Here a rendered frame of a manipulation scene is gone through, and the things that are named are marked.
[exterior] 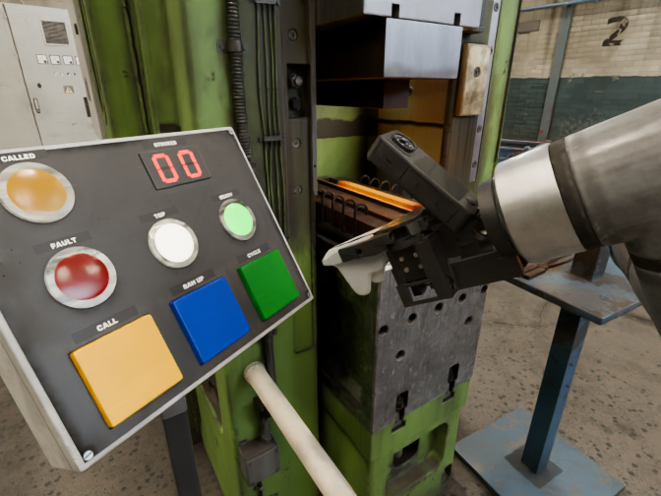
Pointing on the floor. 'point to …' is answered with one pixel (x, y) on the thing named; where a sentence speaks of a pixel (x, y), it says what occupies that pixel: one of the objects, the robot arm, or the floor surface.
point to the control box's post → (181, 449)
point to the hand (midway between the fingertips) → (330, 253)
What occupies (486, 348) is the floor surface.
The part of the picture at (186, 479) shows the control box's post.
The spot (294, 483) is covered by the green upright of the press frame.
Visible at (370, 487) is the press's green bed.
